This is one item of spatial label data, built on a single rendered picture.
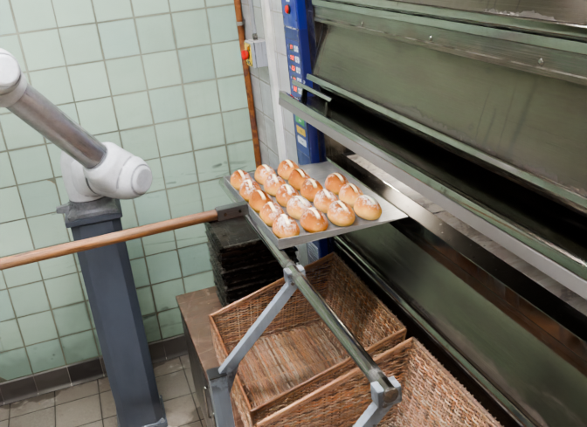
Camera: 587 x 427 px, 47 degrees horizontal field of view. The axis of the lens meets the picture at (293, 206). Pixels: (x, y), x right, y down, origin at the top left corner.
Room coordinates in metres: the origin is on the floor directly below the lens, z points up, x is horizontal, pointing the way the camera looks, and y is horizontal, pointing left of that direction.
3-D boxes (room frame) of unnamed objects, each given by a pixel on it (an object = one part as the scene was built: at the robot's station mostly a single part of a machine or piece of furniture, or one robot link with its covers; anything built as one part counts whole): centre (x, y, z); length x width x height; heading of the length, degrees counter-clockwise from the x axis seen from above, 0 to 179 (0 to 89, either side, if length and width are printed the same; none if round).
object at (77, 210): (2.41, 0.78, 1.03); 0.22 x 0.18 x 0.06; 105
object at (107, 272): (2.41, 0.76, 0.50); 0.21 x 0.21 x 1.00; 15
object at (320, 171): (1.82, -0.04, 1.19); 0.55 x 0.36 x 0.03; 17
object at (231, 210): (1.76, 0.17, 1.19); 0.09 x 0.04 x 0.03; 107
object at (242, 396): (1.79, 0.02, 0.72); 0.56 x 0.49 x 0.28; 16
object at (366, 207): (1.65, -0.19, 1.21); 0.10 x 0.07 x 0.06; 21
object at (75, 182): (2.41, 0.75, 1.17); 0.18 x 0.16 x 0.22; 54
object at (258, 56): (2.75, 0.08, 1.46); 0.10 x 0.07 x 0.10; 17
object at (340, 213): (1.63, -0.12, 1.21); 0.10 x 0.07 x 0.05; 19
